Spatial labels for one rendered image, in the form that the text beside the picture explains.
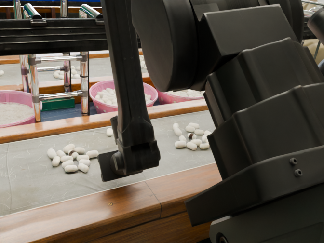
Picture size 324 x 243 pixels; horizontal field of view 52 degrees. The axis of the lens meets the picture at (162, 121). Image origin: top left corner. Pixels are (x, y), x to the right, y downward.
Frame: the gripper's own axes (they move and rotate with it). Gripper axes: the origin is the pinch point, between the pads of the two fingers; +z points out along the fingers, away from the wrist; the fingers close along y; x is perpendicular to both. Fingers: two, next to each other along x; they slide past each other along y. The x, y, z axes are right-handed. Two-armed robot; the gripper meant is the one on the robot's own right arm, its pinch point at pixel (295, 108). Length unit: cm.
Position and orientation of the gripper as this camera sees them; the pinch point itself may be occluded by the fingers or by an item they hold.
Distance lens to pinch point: 79.2
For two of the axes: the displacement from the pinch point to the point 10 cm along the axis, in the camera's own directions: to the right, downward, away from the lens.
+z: -2.8, 5.7, 7.7
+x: 3.4, 8.1, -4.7
